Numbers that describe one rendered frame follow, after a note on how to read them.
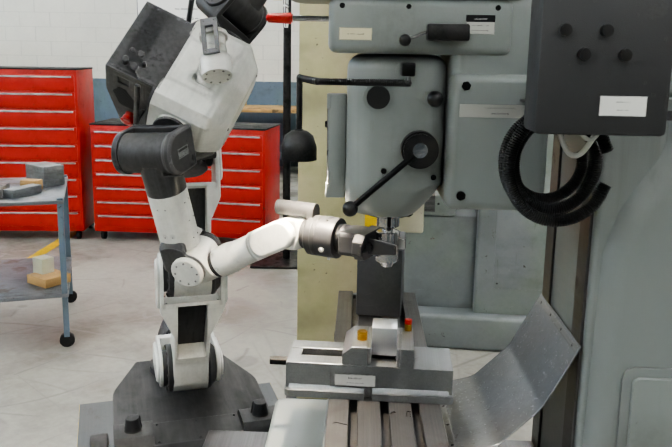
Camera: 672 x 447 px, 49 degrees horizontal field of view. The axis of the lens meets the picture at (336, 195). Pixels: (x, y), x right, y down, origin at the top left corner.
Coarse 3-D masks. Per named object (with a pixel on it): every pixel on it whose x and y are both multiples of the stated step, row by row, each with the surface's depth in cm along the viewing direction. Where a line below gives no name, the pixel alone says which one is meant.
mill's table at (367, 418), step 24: (408, 312) 204; (336, 336) 186; (336, 408) 148; (360, 408) 148; (384, 408) 153; (408, 408) 149; (432, 408) 149; (336, 432) 139; (360, 432) 139; (384, 432) 144; (408, 432) 139; (432, 432) 139
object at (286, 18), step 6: (270, 18) 155; (276, 18) 155; (282, 18) 155; (288, 18) 155; (294, 18) 155; (300, 18) 155; (306, 18) 155; (312, 18) 155; (318, 18) 155; (324, 18) 155
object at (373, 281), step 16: (400, 256) 196; (368, 272) 198; (384, 272) 198; (400, 272) 197; (368, 288) 199; (384, 288) 198; (400, 288) 198; (368, 304) 200; (384, 304) 199; (400, 304) 199
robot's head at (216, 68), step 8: (208, 32) 160; (224, 32) 161; (200, 40) 163; (208, 40) 160; (224, 40) 162; (208, 48) 158; (224, 48) 159; (208, 56) 158; (216, 56) 157; (224, 56) 158; (200, 64) 165; (208, 64) 157; (216, 64) 157; (224, 64) 158; (200, 72) 165; (208, 72) 157; (216, 72) 158; (224, 72) 158; (208, 80) 160; (216, 80) 161; (224, 80) 161
